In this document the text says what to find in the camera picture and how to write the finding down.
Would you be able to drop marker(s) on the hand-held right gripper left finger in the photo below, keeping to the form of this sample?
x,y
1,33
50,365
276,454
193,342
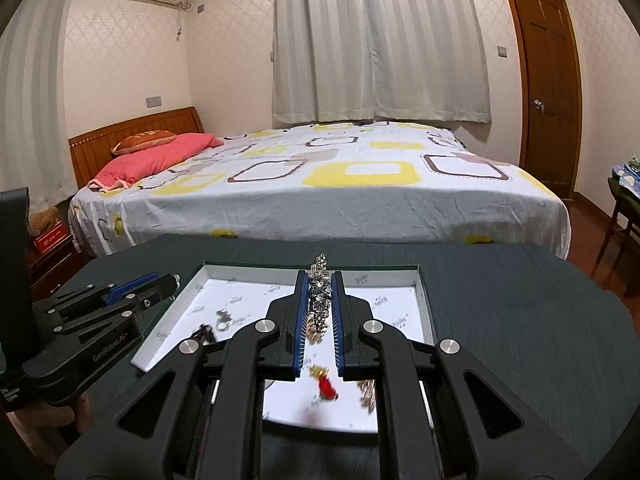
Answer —
x,y
235,385

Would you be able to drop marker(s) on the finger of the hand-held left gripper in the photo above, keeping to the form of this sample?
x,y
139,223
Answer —
x,y
130,285
150,300

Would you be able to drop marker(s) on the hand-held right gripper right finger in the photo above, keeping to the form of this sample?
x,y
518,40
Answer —
x,y
400,385

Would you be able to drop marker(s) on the pink gold brooch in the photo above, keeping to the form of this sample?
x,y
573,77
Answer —
x,y
367,395

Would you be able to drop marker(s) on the red flower brooch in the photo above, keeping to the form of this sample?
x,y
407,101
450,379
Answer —
x,y
202,333

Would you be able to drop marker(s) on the gold and red charm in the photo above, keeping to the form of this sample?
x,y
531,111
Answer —
x,y
326,386

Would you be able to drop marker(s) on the green box tray white inside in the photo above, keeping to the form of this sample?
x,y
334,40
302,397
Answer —
x,y
260,305

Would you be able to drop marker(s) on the silver crystal brooch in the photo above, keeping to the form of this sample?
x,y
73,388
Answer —
x,y
319,295

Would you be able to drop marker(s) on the person's left hand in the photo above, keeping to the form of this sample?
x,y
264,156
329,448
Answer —
x,y
45,435

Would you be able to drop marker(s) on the wooden nightstand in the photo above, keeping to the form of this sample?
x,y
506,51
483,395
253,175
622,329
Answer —
x,y
55,270

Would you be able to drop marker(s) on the red box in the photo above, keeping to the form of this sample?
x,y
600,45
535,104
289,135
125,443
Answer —
x,y
50,239

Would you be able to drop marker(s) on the brown teddy bear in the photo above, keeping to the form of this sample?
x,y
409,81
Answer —
x,y
42,221

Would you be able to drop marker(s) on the pink pillow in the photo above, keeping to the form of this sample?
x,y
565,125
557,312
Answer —
x,y
150,160

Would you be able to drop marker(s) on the wooden headboard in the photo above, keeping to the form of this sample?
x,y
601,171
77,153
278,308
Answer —
x,y
95,150

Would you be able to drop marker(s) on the orange cushion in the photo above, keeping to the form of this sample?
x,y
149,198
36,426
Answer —
x,y
142,142

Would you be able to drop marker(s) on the bed with patterned sheet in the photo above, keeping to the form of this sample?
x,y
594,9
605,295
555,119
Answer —
x,y
350,195

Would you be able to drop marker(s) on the grey striped curtain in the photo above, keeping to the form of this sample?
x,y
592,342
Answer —
x,y
380,40
30,110

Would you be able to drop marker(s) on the wooden chair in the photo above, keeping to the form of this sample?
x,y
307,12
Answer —
x,y
617,225

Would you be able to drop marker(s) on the pile of clothes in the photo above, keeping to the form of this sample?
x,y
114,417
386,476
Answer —
x,y
627,175

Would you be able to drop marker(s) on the metal door knob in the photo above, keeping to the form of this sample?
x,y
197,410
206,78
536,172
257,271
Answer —
x,y
538,105

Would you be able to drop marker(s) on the wooden door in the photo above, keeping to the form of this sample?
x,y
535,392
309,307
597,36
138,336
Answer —
x,y
550,85

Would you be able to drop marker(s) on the wall socket above headboard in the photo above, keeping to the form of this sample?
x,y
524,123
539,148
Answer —
x,y
154,101

